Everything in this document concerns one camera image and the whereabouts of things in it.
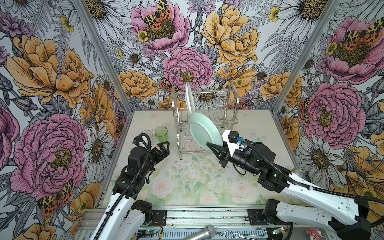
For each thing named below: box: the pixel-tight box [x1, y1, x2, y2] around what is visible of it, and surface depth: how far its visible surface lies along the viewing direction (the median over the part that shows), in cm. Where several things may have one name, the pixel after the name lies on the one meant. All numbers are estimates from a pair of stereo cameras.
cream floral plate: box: [151, 156, 169, 174], surface depth 91 cm
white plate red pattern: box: [184, 81, 196, 115], surface depth 84 cm
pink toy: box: [306, 229, 325, 240], surface depth 69 cm
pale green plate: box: [188, 112, 223, 150], surface depth 57 cm
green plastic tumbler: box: [154, 126, 169, 143], surface depth 101 cm
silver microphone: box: [181, 225, 216, 240], surface depth 69 cm
